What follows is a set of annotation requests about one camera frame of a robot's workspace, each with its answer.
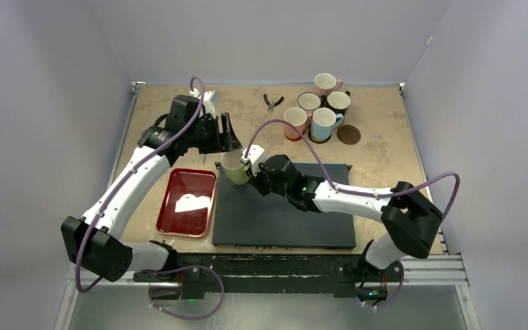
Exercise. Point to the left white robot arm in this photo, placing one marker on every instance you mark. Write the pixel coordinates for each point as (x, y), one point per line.
(93, 240)

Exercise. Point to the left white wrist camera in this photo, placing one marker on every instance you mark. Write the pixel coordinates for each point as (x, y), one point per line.
(210, 99)

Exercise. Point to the black handled white mug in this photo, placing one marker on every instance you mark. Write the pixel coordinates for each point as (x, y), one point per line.
(339, 101)

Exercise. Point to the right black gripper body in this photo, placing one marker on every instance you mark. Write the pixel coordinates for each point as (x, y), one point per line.
(258, 174)

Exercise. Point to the black pliers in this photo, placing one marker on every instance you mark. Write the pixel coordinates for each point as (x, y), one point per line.
(272, 103)

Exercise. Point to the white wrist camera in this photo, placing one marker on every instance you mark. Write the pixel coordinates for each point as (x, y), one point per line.
(210, 99)
(253, 156)

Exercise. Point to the green handled white mug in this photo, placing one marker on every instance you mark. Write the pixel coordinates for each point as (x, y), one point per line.
(234, 168)

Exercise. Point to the grey white mug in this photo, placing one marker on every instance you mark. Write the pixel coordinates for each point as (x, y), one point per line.
(310, 101)

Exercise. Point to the pink handled white mug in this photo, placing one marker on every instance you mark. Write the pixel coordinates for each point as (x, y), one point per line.
(325, 83)

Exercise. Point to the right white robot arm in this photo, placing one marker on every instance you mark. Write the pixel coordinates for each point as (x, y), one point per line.
(410, 219)

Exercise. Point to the salmon pink mug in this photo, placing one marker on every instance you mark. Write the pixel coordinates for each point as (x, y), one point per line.
(297, 120)

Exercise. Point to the dark brown wooden coaster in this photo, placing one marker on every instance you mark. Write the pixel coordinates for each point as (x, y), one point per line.
(348, 134)

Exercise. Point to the dark rectangular board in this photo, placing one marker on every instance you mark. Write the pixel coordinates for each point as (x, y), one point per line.
(243, 217)

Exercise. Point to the red tray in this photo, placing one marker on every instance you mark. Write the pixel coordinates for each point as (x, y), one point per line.
(187, 203)

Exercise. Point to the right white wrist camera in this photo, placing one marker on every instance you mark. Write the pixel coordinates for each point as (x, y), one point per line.
(253, 156)

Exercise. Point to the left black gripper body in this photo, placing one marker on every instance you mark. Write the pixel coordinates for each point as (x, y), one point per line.
(205, 135)

